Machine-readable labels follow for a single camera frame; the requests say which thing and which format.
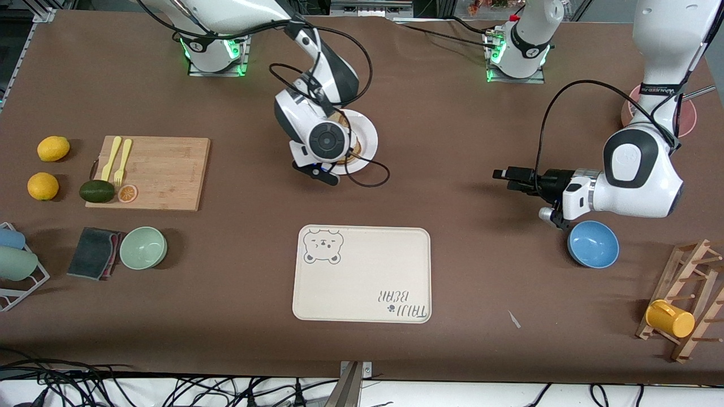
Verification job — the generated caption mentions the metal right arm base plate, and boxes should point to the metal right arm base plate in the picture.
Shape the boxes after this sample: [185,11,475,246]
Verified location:
[187,35,250,77]

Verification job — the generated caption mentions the grey background equipment box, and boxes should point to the grey background equipment box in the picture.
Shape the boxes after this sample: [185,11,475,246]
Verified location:
[330,0,415,18]

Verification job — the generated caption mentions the plain bread slice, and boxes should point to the plain bread slice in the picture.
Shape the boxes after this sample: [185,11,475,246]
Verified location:
[337,112,363,166]

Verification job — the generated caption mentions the dark green avocado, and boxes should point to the dark green avocado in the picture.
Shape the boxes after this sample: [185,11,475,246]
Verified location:
[79,179,116,204]

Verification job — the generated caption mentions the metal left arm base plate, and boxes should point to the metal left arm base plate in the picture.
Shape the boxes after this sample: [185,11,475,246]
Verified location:
[486,29,545,85]

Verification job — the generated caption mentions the wooden mug rack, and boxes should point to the wooden mug rack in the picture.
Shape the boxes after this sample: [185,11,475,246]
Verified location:
[635,238,724,364]

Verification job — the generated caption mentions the yellow mug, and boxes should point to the yellow mug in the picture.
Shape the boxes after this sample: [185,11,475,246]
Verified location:
[645,299,696,339]

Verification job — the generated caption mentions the cream bear print tray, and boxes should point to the cream bear print tray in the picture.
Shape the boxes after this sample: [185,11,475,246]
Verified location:
[292,225,432,324]

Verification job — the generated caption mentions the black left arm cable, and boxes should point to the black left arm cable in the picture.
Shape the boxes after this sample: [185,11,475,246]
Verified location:
[535,79,688,183]

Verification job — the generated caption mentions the metal table edge bracket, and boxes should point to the metal table edge bracket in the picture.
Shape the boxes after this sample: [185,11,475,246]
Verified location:
[338,360,373,407]

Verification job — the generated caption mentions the white round plate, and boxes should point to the white round plate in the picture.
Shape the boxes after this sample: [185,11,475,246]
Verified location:
[330,109,379,175]

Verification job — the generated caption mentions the white wire cup rack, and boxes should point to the white wire cup rack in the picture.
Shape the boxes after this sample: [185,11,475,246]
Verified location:
[0,222,51,312]

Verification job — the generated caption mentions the pink bowl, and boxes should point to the pink bowl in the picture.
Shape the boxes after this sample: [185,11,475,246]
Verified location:
[620,84,698,138]

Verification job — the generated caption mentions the black base cable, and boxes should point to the black base cable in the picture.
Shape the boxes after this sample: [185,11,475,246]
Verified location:
[402,23,495,49]

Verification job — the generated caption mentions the mint green bowl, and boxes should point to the mint green bowl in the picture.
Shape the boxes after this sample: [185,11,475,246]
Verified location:
[119,226,169,271]

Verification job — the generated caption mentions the blue bowl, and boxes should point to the blue bowl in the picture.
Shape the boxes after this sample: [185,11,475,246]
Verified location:
[567,220,620,270]

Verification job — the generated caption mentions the pale green cup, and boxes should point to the pale green cup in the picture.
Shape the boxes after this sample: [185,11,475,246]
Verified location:
[0,246,40,282]

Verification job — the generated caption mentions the metal ladle spoon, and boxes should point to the metal ladle spoon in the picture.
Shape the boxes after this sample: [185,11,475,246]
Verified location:
[678,85,717,101]

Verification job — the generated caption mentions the bamboo cutting board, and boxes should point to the bamboo cutting board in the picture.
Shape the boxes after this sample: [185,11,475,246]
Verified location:
[85,136,211,213]

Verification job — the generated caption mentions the yellow plastic knife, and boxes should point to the yellow plastic knife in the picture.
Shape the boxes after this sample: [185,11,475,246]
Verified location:
[100,136,123,183]

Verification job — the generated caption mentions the black floor cable tangle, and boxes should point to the black floor cable tangle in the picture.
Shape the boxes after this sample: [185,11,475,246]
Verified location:
[0,346,335,407]

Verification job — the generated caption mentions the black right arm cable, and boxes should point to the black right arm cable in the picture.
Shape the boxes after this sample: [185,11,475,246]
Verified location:
[270,23,391,189]

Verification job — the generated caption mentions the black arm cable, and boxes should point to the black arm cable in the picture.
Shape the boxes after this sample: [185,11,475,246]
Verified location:
[535,79,688,183]
[270,23,391,189]

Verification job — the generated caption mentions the yellow lemon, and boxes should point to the yellow lemon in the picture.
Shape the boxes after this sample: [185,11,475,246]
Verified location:
[37,136,71,163]
[27,172,60,202]

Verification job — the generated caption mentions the folded grey pink cloth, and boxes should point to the folded grey pink cloth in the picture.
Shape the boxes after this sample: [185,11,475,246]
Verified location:
[67,227,126,282]

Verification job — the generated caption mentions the yellow plastic fork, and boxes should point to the yellow plastic fork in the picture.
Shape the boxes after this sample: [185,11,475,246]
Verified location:
[114,139,133,188]

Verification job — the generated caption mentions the pale blue cup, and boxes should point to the pale blue cup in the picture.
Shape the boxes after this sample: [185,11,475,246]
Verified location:
[0,228,27,250]

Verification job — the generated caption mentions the aluminium frame profile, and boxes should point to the aluminium frame profile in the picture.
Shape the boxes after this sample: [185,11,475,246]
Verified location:
[0,7,58,109]

